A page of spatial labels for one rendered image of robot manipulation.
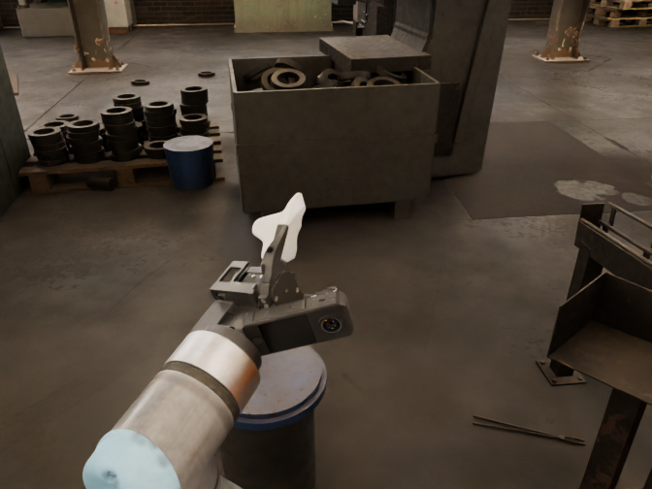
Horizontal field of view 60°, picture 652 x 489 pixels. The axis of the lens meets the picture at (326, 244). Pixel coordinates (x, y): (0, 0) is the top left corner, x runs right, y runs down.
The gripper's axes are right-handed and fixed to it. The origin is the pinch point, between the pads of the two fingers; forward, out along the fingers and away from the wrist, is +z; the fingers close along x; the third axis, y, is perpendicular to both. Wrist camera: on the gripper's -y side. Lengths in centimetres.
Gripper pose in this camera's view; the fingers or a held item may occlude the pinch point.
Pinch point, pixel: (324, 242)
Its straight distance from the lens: 71.0
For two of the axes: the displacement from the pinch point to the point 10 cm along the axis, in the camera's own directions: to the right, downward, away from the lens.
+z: 4.2, -6.1, 6.7
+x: 2.9, 7.9, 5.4
